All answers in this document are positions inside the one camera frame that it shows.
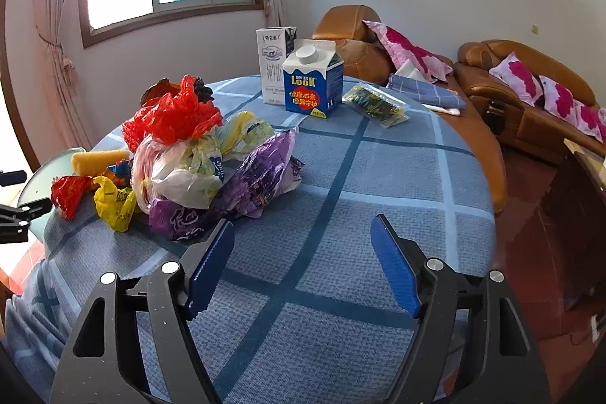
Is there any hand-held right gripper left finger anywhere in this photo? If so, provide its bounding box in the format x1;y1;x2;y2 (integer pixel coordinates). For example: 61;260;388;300
50;219;236;404

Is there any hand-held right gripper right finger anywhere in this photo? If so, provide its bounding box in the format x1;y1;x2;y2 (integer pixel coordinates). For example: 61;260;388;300
369;214;552;404

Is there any light green trash bin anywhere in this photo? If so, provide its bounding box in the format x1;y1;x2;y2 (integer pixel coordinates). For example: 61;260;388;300
16;146;93;215

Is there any purple plastic bag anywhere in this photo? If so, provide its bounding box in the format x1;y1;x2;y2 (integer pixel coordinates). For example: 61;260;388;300
149;127;306;242

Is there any green white printed bag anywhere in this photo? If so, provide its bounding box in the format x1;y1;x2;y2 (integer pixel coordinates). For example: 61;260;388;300
179;133;226;197

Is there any red plastic bag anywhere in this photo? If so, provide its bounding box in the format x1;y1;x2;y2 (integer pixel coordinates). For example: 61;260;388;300
122;75;224;154

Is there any red wrapper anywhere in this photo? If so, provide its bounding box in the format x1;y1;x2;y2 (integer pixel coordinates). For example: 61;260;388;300
50;175;96;221

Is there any blue checked tablecloth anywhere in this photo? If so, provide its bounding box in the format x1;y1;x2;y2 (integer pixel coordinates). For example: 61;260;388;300
4;75;498;404

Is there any white translucent plastic bag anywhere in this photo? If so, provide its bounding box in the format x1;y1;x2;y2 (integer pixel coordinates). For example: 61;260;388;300
131;133;223;212

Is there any small yellow plastic bag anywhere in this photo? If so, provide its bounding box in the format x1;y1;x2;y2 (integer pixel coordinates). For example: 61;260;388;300
93;175;139;233

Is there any blue orange packet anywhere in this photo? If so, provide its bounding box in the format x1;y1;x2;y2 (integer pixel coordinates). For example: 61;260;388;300
105;160;134;190

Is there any large yellow plastic bag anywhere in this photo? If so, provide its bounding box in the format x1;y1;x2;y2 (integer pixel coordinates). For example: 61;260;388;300
219;111;275;159

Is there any pink curtain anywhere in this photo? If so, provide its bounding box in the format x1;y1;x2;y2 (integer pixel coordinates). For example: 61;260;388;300
23;0;98;151

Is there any green snack packet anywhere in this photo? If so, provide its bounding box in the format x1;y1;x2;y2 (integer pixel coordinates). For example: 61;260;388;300
343;83;411;129

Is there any folded blue checked cloth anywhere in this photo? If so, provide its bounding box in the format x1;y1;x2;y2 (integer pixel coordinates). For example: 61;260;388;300
387;72;467;111

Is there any dark wooden cabinet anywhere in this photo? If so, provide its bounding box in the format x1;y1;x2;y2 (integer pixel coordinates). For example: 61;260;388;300
539;137;606;326

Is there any brown leather sofa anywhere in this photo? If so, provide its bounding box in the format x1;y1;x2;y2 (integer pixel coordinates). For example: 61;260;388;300
455;39;606;166

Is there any blue carton with white cap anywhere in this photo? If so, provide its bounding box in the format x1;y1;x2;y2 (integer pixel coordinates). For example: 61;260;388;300
283;39;345;119

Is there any white paper sheet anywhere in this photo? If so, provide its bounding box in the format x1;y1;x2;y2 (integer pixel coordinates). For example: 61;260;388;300
397;59;430;81

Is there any white milk carton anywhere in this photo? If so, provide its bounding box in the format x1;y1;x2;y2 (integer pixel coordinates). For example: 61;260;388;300
256;26;298;106

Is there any pink floral pillow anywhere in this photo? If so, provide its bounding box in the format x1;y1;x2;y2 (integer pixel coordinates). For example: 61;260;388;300
489;52;545;107
539;75;606;145
362;20;455;84

